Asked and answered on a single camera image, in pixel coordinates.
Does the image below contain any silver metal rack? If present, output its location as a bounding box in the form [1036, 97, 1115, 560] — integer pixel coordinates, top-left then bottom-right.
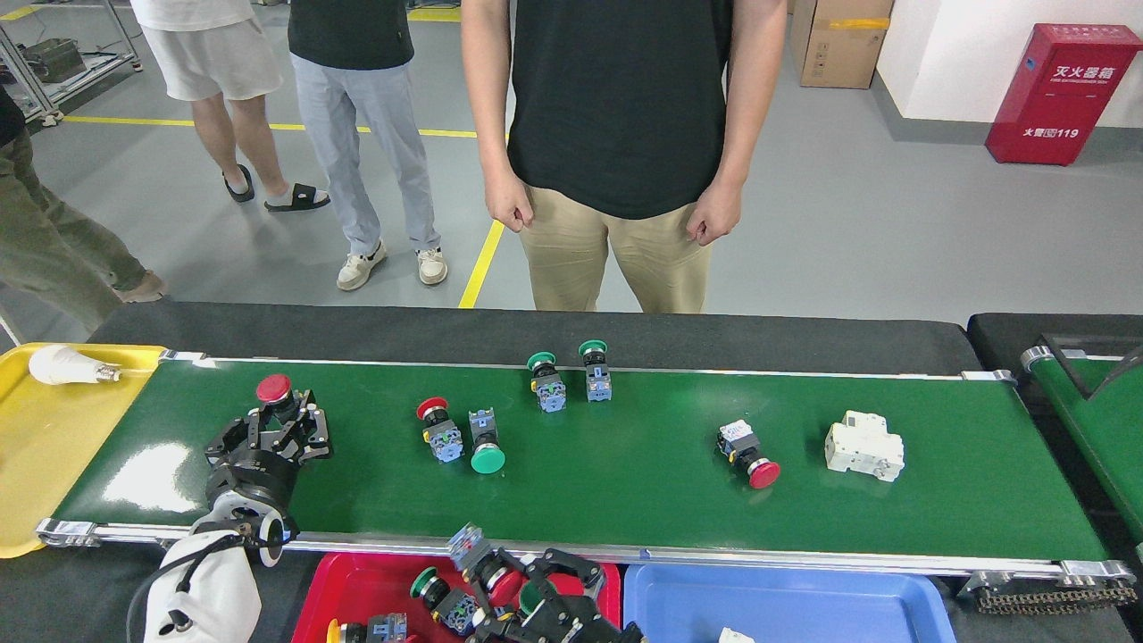
[0, 0, 144, 128]

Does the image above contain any red fire extinguisher box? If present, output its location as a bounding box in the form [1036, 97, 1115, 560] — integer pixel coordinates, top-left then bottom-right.
[985, 24, 1143, 167]

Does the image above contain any white light bulb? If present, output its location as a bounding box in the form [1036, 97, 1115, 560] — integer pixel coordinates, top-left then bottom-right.
[28, 345, 122, 386]

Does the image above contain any long green conveyor belt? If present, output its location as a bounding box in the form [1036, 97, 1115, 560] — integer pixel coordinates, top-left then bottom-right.
[34, 350, 1139, 590]

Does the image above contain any grey equipment case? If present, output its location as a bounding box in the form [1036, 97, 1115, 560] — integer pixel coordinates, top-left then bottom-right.
[22, 38, 88, 84]

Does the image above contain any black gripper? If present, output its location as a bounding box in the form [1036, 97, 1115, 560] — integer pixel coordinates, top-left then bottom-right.
[469, 547, 646, 643]
[204, 388, 334, 519]

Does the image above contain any short green conveyor belt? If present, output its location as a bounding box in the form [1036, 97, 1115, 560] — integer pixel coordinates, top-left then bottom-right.
[1021, 344, 1143, 541]

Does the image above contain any yellow plastic tray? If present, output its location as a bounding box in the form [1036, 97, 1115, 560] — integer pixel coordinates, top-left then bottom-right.
[0, 342, 169, 560]

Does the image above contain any red plastic bin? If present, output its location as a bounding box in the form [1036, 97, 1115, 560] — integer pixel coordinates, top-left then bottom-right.
[291, 552, 623, 643]

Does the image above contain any blue plastic bin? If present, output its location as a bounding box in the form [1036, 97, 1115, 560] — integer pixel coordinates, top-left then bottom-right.
[622, 563, 958, 643]

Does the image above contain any person's right hand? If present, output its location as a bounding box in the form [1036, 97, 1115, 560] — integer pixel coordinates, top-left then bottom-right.
[485, 168, 535, 235]

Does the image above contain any person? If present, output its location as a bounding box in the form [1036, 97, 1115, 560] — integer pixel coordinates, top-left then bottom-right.
[129, 0, 331, 213]
[288, 0, 449, 292]
[460, 0, 789, 313]
[0, 85, 169, 333]

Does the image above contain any black conveyor guide frame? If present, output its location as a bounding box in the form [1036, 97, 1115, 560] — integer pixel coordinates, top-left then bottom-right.
[1040, 334, 1143, 400]

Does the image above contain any person's left hand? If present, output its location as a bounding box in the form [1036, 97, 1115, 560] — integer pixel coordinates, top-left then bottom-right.
[685, 181, 744, 247]

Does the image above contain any brown cardboard box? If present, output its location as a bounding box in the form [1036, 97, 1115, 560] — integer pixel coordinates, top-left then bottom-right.
[790, 0, 892, 90]

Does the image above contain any conveyor drive chain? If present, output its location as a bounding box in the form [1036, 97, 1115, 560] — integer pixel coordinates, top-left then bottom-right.
[972, 580, 1139, 615]

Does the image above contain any red push button switch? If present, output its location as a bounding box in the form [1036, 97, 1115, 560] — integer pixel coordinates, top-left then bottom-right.
[416, 397, 465, 463]
[716, 419, 781, 490]
[255, 374, 305, 428]
[448, 524, 530, 610]

